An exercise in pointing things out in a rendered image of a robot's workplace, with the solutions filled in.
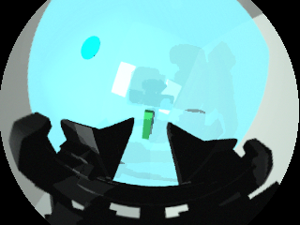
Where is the cyan circle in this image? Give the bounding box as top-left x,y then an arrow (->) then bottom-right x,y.
82,37 -> 100,60

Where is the green rectangular post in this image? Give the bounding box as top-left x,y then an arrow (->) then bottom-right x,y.
142,110 -> 153,139

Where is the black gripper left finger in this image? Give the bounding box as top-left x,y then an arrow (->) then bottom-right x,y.
60,116 -> 135,180

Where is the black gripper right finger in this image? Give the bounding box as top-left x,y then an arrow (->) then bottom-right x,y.
166,121 -> 237,185

